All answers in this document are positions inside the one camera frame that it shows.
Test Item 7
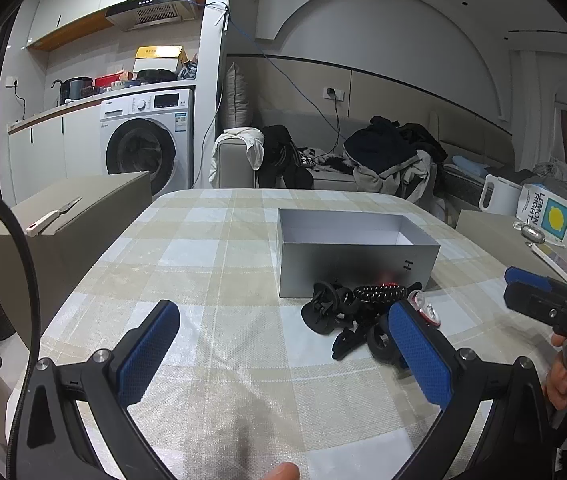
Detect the round pin badge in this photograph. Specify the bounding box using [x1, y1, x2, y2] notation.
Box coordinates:
[407, 290, 441, 328]

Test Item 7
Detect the black spiral hair tie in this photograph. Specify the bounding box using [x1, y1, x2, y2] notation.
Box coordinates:
[353, 283, 407, 311]

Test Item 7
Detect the long black hair clip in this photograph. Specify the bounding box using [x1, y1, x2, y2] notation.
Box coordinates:
[332, 325, 370, 361]

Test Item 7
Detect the black claw hair clip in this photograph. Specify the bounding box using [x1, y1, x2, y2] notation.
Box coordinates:
[301, 282, 359, 335]

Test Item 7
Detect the right human hand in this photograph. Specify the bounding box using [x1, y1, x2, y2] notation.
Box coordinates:
[543, 334, 567, 411]

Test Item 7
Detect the left human hand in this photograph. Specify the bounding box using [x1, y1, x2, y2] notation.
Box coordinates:
[263, 462, 301, 480]

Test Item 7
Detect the beige box right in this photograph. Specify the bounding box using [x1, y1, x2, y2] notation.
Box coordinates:
[456, 209, 565, 282]

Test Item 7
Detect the lemon drink carton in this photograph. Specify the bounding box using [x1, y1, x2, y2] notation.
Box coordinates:
[515, 183, 567, 246]

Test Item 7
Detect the white electric kettle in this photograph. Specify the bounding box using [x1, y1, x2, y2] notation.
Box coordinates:
[479, 174, 522, 217]

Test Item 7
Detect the grey sofa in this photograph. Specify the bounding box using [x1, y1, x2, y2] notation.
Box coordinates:
[213, 104, 515, 196]

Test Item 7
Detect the dark clothes pile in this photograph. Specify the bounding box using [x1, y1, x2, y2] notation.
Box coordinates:
[343, 116, 448, 203]

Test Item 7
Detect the beige cardboard box left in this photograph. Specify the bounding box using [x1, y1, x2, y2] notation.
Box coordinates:
[0, 172, 151, 344]

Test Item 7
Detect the grey open cardboard box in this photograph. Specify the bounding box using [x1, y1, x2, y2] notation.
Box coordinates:
[277, 209, 440, 298]

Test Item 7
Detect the black garment on sofa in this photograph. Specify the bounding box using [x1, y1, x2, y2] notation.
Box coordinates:
[256, 125, 314, 190]

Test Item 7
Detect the white garment on armrest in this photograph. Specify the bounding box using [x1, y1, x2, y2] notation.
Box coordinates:
[209, 127, 265, 188]

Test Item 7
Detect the grey striped pillow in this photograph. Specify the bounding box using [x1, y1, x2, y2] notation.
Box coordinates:
[222, 63, 253, 129]

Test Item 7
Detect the white washing machine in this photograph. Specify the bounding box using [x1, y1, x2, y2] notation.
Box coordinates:
[99, 87, 194, 198]

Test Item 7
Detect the yellow box on washer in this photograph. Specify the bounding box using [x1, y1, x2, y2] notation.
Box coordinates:
[133, 46, 188, 73]

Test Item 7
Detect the range hood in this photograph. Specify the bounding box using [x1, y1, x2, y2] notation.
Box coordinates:
[106, 0, 206, 32]

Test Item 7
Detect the white handled knife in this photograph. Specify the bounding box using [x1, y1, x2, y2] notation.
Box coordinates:
[26, 196, 82, 237]

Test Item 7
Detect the wall power socket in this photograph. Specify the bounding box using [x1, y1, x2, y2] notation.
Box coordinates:
[323, 87, 345, 102]

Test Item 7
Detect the black cable loop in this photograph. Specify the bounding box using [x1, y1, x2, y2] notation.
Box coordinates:
[0, 181, 43, 480]

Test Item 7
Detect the blue cable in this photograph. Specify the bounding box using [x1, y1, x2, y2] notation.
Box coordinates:
[163, 0, 359, 162]

